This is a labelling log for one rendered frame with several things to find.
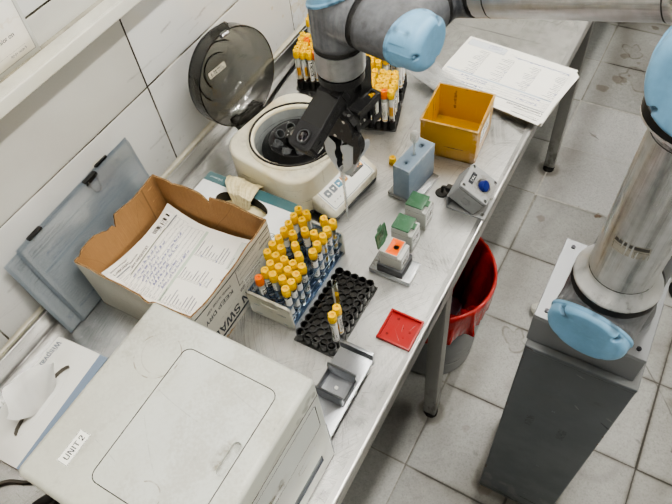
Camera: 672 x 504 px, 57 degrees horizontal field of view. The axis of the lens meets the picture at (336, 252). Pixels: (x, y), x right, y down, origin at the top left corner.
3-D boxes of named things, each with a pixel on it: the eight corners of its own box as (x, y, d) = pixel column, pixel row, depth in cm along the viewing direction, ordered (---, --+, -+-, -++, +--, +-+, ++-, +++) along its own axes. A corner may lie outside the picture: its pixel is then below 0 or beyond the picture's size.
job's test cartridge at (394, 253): (401, 277, 123) (400, 258, 118) (379, 268, 125) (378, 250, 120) (409, 262, 125) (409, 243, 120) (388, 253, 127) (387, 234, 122)
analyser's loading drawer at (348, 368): (317, 465, 102) (314, 454, 98) (284, 446, 105) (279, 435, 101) (374, 363, 112) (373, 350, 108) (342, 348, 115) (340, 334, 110)
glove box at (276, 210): (281, 262, 130) (273, 234, 122) (190, 224, 138) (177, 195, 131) (311, 220, 136) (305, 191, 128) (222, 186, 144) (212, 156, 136)
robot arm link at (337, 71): (343, 67, 87) (298, 48, 90) (346, 93, 90) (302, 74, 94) (375, 38, 90) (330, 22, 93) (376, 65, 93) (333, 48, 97)
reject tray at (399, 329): (408, 352, 115) (408, 350, 115) (376, 337, 118) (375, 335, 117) (424, 323, 118) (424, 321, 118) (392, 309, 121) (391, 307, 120)
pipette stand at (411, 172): (414, 207, 135) (415, 175, 127) (387, 194, 138) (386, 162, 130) (439, 178, 140) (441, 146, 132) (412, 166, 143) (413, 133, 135)
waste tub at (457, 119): (474, 166, 141) (478, 133, 133) (418, 152, 145) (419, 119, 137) (491, 127, 148) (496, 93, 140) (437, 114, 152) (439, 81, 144)
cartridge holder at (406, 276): (409, 287, 123) (409, 277, 121) (368, 271, 127) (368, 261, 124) (420, 267, 126) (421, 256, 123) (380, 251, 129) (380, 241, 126)
